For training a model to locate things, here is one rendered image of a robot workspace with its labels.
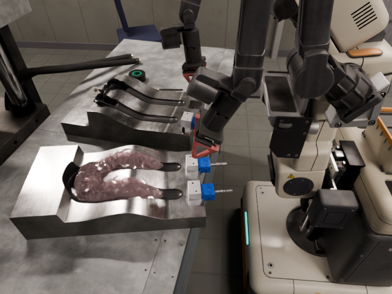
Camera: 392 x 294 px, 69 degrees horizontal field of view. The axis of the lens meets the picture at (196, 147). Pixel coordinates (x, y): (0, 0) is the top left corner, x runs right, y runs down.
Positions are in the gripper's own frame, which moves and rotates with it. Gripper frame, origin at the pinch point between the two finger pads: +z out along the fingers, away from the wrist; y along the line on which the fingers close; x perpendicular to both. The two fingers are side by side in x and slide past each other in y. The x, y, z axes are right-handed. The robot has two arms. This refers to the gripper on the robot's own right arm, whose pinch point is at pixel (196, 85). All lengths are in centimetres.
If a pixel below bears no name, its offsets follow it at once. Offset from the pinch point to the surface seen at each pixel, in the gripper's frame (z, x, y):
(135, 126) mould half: 8.0, -20.1, 16.0
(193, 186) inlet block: 15.0, 5.7, 37.6
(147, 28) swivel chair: 16, -93, -183
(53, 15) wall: 0, -211, -207
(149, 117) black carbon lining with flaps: 8.1, -17.0, 9.4
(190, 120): 7.3, -0.3, 12.9
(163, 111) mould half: 7.6, -12.6, 5.8
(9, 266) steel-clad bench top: 21, -38, 66
